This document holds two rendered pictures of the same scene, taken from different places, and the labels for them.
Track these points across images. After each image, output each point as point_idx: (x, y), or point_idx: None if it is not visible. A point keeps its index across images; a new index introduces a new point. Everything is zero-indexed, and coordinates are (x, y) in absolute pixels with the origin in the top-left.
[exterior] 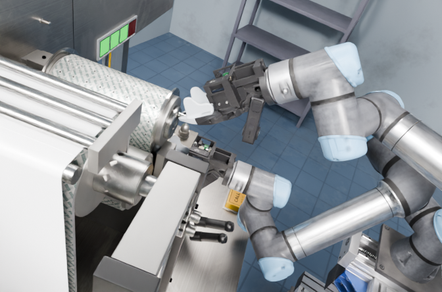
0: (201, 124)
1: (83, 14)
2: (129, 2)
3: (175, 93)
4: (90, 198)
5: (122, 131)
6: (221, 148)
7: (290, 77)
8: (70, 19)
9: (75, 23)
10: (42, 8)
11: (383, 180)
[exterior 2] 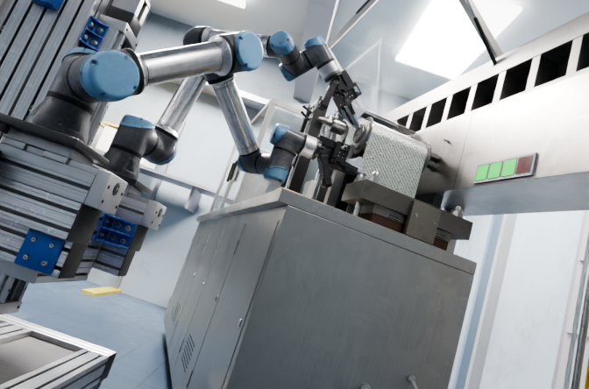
0: (343, 116)
1: (471, 142)
2: (527, 137)
3: (369, 119)
4: (338, 136)
5: None
6: (330, 139)
7: (329, 67)
8: (463, 144)
9: (464, 146)
10: (450, 135)
11: (235, 74)
